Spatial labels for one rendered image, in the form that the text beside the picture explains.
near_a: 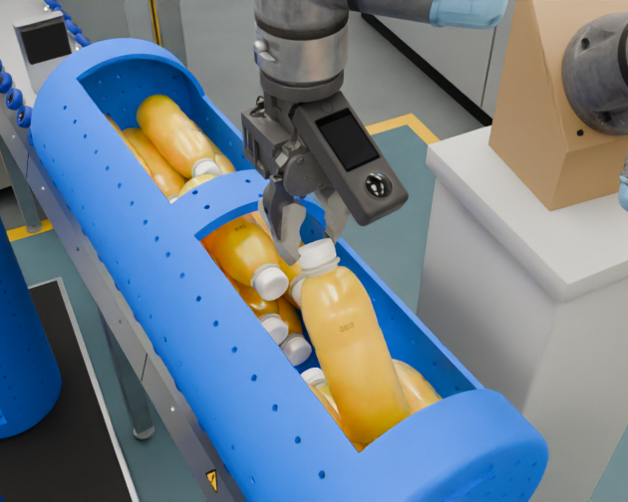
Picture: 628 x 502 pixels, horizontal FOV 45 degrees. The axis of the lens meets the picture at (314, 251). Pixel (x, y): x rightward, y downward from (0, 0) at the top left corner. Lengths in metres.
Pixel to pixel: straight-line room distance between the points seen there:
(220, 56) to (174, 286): 2.86
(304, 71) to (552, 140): 0.49
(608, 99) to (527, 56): 0.13
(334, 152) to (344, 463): 0.28
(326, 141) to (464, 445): 0.29
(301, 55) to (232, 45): 3.18
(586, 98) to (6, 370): 1.42
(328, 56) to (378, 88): 2.84
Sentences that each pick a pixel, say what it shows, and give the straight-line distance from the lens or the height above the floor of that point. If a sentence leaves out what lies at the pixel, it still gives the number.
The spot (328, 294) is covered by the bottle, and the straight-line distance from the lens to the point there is 0.74.
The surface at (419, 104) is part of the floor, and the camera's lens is 3.36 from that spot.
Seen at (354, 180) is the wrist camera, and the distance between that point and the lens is 0.62.
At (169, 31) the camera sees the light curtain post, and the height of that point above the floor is 0.91.
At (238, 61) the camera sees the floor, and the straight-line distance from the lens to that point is 3.65.
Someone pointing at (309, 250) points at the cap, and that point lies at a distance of 0.74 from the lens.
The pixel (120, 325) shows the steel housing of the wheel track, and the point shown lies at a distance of 1.29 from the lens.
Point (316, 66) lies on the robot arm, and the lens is 0.62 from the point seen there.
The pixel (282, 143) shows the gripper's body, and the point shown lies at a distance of 0.67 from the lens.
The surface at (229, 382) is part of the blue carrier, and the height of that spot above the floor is 1.18.
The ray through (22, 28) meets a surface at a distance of 1.71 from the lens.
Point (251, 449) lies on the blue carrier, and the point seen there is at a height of 1.15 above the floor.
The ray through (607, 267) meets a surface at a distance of 1.02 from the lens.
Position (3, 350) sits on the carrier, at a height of 0.46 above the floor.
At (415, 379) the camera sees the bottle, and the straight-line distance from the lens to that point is 0.85.
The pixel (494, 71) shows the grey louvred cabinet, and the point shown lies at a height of 0.29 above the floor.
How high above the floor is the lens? 1.83
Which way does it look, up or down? 44 degrees down
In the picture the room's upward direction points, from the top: straight up
